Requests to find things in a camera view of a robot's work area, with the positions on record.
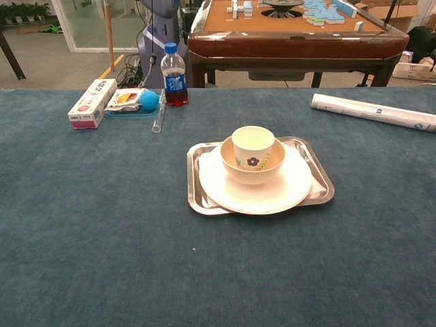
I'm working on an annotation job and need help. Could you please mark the white snack packet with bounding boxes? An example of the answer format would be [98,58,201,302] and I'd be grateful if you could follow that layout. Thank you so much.
[104,87,147,112]

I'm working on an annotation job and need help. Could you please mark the cola bottle blue cap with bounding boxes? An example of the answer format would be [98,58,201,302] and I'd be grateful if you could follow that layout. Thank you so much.
[159,42,189,108]

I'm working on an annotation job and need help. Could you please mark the potted green plants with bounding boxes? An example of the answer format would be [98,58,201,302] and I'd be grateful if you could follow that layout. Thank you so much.
[0,1,52,25]

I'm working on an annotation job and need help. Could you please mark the white round plate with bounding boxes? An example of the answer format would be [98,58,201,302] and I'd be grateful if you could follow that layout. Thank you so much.
[198,142,313,215]

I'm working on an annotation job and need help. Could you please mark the white plastic basket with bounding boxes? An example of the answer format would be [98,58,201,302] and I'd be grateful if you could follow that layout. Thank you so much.
[391,50,436,82]

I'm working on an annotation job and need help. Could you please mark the wooden pole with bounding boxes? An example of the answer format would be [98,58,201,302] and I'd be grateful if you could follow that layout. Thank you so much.
[104,0,116,72]

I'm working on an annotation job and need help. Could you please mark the brown mahjong table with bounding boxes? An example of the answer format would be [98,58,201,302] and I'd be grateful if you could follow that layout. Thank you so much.
[186,0,410,89]

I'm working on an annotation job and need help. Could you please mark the white rolled film pack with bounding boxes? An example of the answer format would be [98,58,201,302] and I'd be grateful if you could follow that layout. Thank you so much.
[309,93,436,134]

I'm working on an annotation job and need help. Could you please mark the white framed glass partition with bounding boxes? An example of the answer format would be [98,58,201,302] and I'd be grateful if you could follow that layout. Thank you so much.
[50,0,146,54]

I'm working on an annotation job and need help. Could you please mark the white flower print paper cup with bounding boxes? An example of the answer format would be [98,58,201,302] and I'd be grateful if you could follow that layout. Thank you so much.
[231,125,276,171]

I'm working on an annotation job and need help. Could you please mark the white pink toothpaste box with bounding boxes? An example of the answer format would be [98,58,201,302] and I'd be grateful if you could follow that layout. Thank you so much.
[67,78,119,130]

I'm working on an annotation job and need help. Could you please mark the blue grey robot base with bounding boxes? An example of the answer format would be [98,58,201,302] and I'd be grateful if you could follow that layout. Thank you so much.
[137,0,189,90]

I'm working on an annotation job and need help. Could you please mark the blue ball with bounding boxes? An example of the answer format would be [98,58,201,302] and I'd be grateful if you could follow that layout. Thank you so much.
[138,89,160,112]

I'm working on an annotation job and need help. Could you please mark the beige bowl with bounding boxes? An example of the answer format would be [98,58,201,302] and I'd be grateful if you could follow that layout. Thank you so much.
[220,135,286,187]

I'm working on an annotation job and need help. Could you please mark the black bag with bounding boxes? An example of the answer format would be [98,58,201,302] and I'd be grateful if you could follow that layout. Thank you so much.
[405,26,436,64]

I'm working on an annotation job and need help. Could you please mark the blue table cloth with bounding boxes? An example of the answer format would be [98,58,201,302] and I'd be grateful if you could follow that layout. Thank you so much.
[0,87,436,327]

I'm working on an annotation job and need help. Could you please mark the silver metal tray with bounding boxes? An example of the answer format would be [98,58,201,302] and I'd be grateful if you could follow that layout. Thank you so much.
[186,136,335,217]

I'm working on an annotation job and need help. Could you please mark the brown cardboard box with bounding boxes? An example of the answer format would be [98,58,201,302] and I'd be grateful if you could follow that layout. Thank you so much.
[354,0,423,33]

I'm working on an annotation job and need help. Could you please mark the black mahjong table centre dome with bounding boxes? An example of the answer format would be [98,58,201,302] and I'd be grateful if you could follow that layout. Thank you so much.
[261,0,305,18]

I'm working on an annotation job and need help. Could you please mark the black floor cable bundle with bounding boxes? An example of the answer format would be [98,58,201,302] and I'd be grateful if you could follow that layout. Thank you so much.
[117,53,148,89]

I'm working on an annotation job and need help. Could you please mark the clear glass tube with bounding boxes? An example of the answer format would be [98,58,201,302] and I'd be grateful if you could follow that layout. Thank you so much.
[151,89,167,134]

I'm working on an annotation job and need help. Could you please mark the black table leg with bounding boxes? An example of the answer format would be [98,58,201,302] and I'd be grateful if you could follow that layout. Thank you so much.
[0,29,27,81]

